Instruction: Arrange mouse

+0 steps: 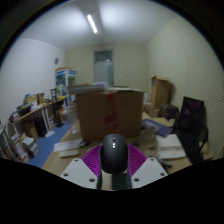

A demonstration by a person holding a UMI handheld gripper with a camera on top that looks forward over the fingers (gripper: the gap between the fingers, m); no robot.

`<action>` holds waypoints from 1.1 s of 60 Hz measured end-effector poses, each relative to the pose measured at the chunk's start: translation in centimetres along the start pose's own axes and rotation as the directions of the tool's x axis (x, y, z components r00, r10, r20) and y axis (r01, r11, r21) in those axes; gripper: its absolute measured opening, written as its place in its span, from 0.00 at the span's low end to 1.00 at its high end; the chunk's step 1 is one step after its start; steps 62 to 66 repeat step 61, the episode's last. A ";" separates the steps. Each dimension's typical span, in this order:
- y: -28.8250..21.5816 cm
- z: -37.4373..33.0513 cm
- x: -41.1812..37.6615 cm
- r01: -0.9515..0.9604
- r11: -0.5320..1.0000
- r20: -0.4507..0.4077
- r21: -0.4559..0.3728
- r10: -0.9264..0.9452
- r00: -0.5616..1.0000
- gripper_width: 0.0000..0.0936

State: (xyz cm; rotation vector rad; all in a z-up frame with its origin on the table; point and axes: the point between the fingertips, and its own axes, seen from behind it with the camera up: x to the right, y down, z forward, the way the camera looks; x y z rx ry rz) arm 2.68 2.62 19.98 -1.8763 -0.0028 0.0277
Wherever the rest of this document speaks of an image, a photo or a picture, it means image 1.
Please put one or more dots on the dark bag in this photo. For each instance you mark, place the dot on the dark bag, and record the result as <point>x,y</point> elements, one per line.
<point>168,111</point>

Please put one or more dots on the blue and white display cabinet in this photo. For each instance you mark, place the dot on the blue and white display cabinet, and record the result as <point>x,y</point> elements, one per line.
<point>65,83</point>

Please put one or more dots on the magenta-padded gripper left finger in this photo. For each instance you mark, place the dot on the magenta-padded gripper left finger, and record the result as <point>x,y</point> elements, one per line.
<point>78,173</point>

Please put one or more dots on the blue book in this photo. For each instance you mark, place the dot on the blue book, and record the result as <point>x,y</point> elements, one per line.
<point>158,126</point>

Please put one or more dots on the ceiling tube light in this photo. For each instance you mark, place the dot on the ceiling tube light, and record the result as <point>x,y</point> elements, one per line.
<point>92,23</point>

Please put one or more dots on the white shelf unit with books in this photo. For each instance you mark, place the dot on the white shelf unit with books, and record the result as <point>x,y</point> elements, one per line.
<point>8,143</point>

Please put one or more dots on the white paper sheet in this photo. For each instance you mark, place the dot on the white paper sheet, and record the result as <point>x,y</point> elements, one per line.
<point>68,145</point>

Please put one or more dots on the black computer mouse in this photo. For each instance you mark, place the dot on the black computer mouse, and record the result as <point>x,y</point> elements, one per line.
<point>114,153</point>

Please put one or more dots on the large brown cardboard box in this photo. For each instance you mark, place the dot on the large brown cardboard box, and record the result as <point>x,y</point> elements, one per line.
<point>110,115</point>

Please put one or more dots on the pale grey door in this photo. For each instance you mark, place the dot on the pale grey door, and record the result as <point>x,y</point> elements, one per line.
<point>103,68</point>

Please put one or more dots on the cluttered wooden desk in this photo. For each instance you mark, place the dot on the cluttered wooden desk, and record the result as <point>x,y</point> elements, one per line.
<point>33,113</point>

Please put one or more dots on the white open book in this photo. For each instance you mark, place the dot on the white open book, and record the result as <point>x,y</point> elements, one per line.
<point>170,146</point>

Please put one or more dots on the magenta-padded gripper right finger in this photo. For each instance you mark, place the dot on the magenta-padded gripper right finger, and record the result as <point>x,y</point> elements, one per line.
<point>148,171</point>

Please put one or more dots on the pile of books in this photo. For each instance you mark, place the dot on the pile of books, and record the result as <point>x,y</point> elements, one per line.
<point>30,146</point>

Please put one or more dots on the round wall clock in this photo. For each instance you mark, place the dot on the round wall clock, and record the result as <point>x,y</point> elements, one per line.
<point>56,60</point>

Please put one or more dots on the tall open cardboard box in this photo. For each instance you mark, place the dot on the tall open cardboard box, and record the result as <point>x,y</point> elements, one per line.
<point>160,91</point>

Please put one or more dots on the black mesh office chair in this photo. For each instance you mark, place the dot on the black mesh office chair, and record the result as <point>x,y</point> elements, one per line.
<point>191,126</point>

